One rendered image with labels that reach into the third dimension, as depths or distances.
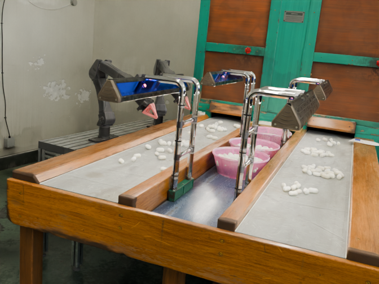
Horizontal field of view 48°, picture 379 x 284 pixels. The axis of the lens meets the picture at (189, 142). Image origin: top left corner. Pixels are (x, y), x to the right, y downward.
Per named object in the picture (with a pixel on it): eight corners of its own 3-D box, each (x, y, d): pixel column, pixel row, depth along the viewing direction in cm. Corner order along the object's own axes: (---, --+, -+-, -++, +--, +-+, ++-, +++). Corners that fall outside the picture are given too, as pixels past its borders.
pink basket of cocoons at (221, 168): (202, 174, 194) (204, 154, 192) (219, 162, 218) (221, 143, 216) (260, 186, 185) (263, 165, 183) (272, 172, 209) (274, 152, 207)
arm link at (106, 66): (139, 78, 227) (105, 56, 244) (126, 78, 221) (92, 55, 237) (132, 99, 232) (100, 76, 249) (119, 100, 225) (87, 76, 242)
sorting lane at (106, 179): (38, 189, 144) (39, 183, 144) (210, 120, 310) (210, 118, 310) (116, 208, 134) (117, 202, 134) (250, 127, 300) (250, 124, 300)
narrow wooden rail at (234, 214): (213, 253, 125) (217, 218, 122) (295, 143, 291) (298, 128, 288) (230, 258, 123) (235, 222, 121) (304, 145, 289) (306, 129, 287)
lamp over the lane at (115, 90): (96, 100, 137) (97, 77, 135) (173, 88, 194) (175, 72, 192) (118, 103, 134) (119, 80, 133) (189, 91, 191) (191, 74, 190)
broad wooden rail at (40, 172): (10, 220, 151) (10, 169, 147) (192, 137, 317) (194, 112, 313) (38, 227, 147) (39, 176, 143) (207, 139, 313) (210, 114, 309)
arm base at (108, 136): (119, 124, 251) (110, 122, 254) (98, 128, 233) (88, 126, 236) (119, 137, 253) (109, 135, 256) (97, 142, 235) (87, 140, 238)
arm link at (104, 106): (115, 123, 242) (105, 66, 243) (106, 124, 237) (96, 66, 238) (109, 125, 246) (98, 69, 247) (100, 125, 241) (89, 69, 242)
